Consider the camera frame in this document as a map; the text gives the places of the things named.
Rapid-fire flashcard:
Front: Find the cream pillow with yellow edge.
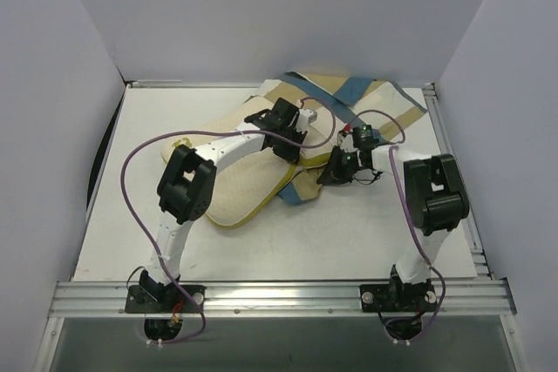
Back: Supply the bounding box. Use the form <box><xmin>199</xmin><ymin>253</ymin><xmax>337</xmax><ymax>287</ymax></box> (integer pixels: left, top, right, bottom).
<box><xmin>161</xmin><ymin>96</ymin><xmax>333</xmax><ymax>228</ymax></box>

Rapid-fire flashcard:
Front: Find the blue tan white checked pillowcase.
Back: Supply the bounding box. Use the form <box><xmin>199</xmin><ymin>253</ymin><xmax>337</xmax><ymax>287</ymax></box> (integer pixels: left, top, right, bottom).
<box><xmin>256</xmin><ymin>71</ymin><xmax>426</xmax><ymax>206</ymax></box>

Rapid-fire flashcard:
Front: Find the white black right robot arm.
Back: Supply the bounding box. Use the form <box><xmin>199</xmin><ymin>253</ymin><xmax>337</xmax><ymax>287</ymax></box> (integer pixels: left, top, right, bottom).
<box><xmin>316</xmin><ymin>125</ymin><xmax>470</xmax><ymax>310</ymax></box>

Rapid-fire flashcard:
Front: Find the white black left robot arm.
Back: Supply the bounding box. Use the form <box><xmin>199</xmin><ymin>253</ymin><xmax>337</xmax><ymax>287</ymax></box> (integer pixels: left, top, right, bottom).
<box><xmin>139</xmin><ymin>98</ymin><xmax>317</xmax><ymax>312</ymax></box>

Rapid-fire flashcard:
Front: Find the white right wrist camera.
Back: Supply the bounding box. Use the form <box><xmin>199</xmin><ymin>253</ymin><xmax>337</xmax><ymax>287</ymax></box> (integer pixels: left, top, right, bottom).
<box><xmin>337</xmin><ymin>129</ymin><xmax>357</xmax><ymax>152</ymax></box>

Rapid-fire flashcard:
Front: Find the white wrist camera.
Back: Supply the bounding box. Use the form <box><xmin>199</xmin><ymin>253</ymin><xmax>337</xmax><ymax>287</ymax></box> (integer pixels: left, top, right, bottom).
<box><xmin>337</xmin><ymin>129</ymin><xmax>357</xmax><ymax>152</ymax></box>
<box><xmin>296</xmin><ymin>108</ymin><xmax>317</xmax><ymax>128</ymax></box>

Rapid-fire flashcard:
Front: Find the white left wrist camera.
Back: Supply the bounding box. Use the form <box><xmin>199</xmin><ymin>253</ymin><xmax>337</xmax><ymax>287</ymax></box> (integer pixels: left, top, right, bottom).
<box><xmin>296</xmin><ymin>108</ymin><xmax>317</xmax><ymax>128</ymax></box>

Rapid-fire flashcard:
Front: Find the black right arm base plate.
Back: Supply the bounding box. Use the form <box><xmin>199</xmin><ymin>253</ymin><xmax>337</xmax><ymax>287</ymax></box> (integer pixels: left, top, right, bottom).
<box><xmin>359</xmin><ymin>281</ymin><xmax>438</xmax><ymax>314</ymax></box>

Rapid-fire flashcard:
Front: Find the aluminium back frame rail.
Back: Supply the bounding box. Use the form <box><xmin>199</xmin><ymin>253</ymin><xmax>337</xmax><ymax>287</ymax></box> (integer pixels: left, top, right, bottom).
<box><xmin>127</xmin><ymin>80</ymin><xmax>436</xmax><ymax>91</ymax></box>

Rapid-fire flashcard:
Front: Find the aluminium frame rail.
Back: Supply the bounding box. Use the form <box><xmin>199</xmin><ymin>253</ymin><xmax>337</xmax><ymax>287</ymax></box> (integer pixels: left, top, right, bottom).
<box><xmin>48</xmin><ymin>280</ymin><xmax>516</xmax><ymax>319</ymax></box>
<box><xmin>127</xmin><ymin>80</ymin><xmax>436</xmax><ymax>91</ymax></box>

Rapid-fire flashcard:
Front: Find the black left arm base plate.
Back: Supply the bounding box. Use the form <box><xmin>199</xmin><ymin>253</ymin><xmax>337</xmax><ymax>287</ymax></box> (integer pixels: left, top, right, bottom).
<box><xmin>124</xmin><ymin>284</ymin><xmax>206</xmax><ymax>314</ymax></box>

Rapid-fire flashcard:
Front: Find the aluminium front frame rail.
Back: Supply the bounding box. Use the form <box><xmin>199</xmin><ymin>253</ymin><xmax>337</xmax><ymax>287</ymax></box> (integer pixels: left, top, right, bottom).
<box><xmin>48</xmin><ymin>280</ymin><xmax>516</xmax><ymax>319</ymax></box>

